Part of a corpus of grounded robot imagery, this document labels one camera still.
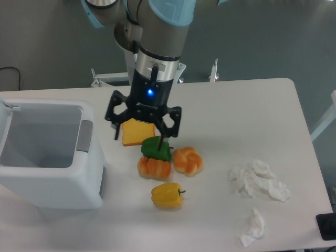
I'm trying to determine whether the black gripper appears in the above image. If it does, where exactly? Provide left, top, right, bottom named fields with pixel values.
left=105, top=68, right=182, bottom=150

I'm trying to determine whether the white push-button trash can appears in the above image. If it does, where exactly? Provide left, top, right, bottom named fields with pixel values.
left=1, top=98, right=108, bottom=209

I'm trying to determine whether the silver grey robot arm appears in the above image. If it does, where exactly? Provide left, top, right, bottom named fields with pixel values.
left=82, top=1, right=220, bottom=139

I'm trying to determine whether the orange toast slice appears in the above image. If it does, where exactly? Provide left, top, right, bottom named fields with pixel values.
left=122, top=119, right=155, bottom=146

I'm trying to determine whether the green bell pepper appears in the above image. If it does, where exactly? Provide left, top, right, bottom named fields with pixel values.
left=141, top=136, right=171, bottom=161

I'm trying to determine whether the striped orange bread roll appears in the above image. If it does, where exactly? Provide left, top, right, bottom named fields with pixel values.
left=137, top=156, right=172, bottom=181

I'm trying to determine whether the knotted round bread bun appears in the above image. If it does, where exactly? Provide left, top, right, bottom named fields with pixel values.
left=173, top=146, right=204, bottom=176

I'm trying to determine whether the yellow bell pepper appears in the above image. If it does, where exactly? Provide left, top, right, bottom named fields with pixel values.
left=151, top=182, right=186, bottom=208

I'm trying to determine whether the large crumpled white tissue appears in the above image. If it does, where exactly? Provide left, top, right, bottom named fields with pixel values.
left=228, top=160, right=291, bottom=202

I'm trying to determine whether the small crumpled white tissue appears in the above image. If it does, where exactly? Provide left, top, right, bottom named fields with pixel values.
left=239, top=207, right=265, bottom=248

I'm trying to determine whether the black device at table edge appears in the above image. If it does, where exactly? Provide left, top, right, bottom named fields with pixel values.
left=316, top=213, right=335, bottom=240

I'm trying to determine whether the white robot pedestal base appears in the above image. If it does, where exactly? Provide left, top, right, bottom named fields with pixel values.
left=91, top=50, right=219, bottom=87

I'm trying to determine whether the black cable on floor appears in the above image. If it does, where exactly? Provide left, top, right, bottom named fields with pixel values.
left=0, top=66, right=22, bottom=90

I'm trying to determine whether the white frame at right edge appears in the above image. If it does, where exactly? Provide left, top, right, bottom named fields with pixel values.
left=310, top=90, right=335, bottom=142

